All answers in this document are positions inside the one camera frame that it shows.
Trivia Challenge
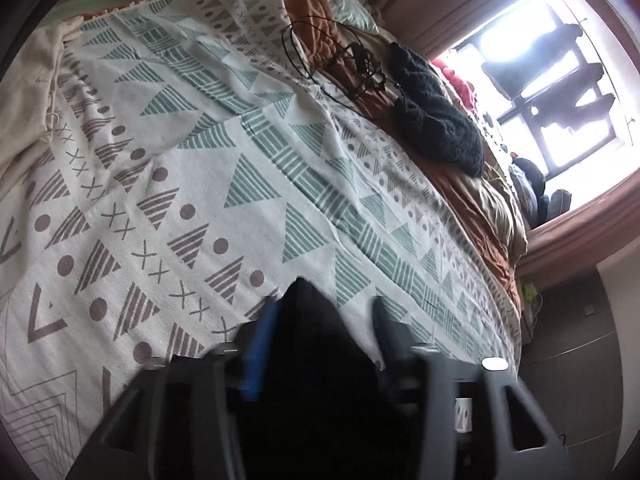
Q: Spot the black framed window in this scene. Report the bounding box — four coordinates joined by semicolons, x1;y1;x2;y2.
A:
440;0;636;186

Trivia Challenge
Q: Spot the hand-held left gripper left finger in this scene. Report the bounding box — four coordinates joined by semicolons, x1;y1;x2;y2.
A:
65;296;278;480

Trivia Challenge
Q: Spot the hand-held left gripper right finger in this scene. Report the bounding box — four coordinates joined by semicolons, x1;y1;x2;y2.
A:
372;296;566;480

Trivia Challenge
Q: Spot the black button shirt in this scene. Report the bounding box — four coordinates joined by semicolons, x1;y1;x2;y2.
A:
227;277;426;480

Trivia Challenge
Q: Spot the pink curtain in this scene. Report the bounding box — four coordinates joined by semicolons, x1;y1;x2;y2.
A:
517;170;640;286
367;0;566;58

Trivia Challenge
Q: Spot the black knitted sweater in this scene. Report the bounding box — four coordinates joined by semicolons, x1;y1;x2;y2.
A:
385;41;486;177

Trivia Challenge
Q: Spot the folded beige sheet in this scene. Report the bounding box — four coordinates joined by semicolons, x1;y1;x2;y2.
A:
0;15;83;191

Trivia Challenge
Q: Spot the orange beige duvet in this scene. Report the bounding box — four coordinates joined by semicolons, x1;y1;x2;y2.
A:
235;0;528;311

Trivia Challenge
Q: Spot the patterned white teal blanket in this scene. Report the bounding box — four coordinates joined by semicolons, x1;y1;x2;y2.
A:
0;0;516;461

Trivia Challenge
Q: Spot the black fluffy cushion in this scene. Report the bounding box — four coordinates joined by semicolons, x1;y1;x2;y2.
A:
510;157;548;201

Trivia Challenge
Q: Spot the red clothes pile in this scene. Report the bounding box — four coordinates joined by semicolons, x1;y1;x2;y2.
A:
430;57;481;116

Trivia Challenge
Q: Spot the thin black cable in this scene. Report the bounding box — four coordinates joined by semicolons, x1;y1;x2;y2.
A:
281;15;388;111

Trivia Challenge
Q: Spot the dark hanging jacket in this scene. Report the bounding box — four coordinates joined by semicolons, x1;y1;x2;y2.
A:
482;22;583;101
530;60;616;131

